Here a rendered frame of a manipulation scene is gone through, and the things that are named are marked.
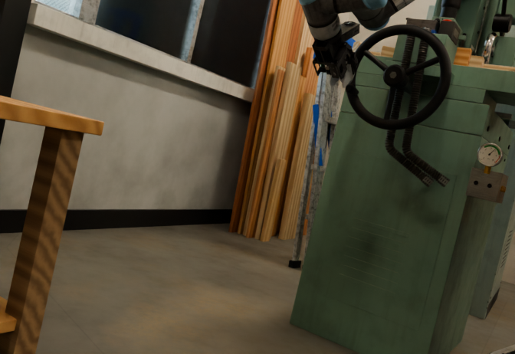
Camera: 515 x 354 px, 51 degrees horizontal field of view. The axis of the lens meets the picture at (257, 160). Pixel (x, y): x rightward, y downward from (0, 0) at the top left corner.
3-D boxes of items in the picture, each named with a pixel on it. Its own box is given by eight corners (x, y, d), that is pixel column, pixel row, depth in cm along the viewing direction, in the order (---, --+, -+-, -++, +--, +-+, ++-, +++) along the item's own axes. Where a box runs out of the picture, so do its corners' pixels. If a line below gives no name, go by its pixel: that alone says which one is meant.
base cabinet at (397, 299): (286, 322, 176) (336, 109, 173) (352, 299, 225) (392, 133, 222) (421, 381, 152) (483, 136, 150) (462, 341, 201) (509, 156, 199)
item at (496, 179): (464, 195, 147) (471, 166, 147) (473, 196, 158) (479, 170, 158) (496, 202, 143) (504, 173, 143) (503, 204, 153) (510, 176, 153)
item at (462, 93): (351, 83, 172) (354, 71, 172) (373, 96, 190) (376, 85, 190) (482, 103, 151) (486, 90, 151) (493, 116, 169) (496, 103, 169)
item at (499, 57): (481, 70, 182) (490, 34, 181) (484, 74, 188) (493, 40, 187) (511, 73, 177) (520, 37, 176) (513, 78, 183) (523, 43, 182)
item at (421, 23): (403, 31, 156) (407, 12, 156) (413, 41, 165) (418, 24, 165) (448, 35, 149) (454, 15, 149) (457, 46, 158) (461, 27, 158)
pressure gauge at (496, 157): (472, 170, 144) (480, 140, 144) (474, 171, 148) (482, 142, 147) (496, 175, 141) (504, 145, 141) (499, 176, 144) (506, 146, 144)
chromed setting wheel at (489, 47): (477, 64, 175) (486, 27, 174) (483, 73, 185) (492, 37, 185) (487, 65, 173) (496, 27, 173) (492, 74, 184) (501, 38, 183)
